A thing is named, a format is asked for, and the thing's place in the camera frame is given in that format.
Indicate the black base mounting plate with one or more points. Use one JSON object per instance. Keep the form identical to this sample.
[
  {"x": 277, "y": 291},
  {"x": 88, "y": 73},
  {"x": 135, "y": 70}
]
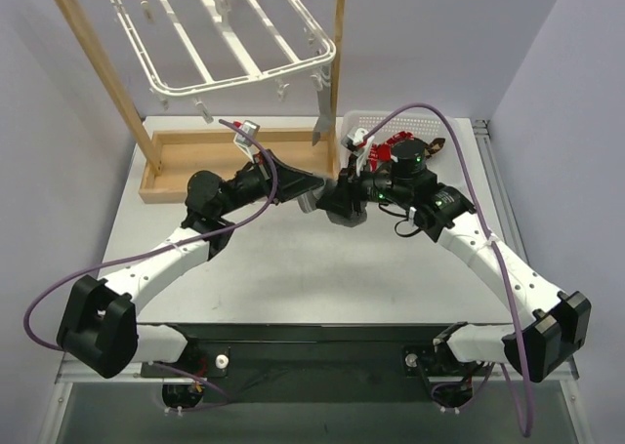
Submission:
[{"x": 307, "y": 363}]

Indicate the wooden hanger rack stand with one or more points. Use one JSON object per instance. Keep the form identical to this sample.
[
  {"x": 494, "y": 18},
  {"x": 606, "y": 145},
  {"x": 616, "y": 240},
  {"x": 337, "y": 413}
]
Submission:
[{"x": 177, "y": 141}]

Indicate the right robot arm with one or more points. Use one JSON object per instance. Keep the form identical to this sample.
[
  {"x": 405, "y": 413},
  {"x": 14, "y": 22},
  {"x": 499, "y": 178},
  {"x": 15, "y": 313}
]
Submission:
[{"x": 548, "y": 324}]

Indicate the red patterned sock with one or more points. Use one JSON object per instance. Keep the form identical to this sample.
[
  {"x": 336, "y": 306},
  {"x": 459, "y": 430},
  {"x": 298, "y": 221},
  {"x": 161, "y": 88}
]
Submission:
[{"x": 380, "y": 153}]

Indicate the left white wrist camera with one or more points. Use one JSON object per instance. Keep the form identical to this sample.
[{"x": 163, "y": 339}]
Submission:
[{"x": 250, "y": 130}]

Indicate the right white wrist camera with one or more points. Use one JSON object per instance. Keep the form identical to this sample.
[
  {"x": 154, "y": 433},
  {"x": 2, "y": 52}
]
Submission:
[{"x": 358, "y": 145}]

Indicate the grey striped sock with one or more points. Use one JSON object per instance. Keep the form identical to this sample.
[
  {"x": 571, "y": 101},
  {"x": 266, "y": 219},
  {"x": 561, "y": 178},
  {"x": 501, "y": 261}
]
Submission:
[{"x": 322, "y": 117}]

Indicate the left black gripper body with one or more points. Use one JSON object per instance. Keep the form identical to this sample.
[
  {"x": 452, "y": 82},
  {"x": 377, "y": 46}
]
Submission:
[{"x": 272, "y": 172}]

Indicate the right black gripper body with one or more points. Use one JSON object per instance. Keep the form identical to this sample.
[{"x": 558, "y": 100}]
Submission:
[{"x": 346, "y": 193}]

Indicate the white plastic clip hanger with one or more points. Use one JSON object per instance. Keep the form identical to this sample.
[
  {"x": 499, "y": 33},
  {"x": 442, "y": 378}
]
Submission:
[{"x": 317, "y": 65}]

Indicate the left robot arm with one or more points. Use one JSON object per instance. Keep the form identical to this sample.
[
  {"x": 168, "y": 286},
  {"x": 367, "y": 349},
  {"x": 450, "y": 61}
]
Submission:
[{"x": 99, "y": 325}]

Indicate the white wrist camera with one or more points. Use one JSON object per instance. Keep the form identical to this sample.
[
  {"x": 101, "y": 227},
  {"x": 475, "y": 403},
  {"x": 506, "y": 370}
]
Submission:
[
  {"x": 358, "y": 145},
  {"x": 250, "y": 130}
]

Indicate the brown argyle sock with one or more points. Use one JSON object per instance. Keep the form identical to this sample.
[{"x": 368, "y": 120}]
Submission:
[{"x": 434, "y": 147}]

